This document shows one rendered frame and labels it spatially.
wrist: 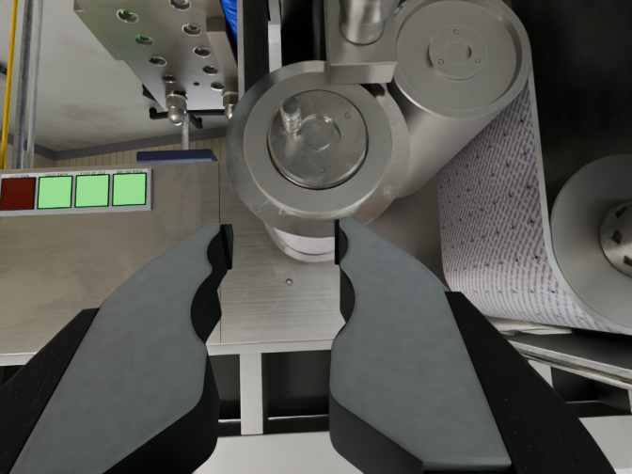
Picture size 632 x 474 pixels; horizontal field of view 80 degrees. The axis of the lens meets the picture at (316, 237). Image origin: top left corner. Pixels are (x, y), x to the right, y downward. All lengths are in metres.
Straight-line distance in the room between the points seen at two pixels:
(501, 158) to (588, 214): 0.09
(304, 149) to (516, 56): 0.20
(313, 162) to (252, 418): 0.46
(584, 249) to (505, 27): 0.19
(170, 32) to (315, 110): 0.32
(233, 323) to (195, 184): 0.24
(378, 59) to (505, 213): 0.19
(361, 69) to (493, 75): 0.12
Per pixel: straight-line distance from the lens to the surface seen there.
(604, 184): 0.39
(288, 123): 0.28
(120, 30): 0.59
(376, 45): 0.31
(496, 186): 0.42
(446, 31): 0.37
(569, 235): 0.36
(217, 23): 0.54
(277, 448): 0.66
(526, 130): 0.38
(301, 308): 0.61
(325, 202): 0.29
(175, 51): 0.61
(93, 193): 0.72
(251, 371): 0.64
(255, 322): 0.62
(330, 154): 0.29
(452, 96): 0.35
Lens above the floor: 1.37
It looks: 8 degrees down
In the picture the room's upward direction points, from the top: 177 degrees clockwise
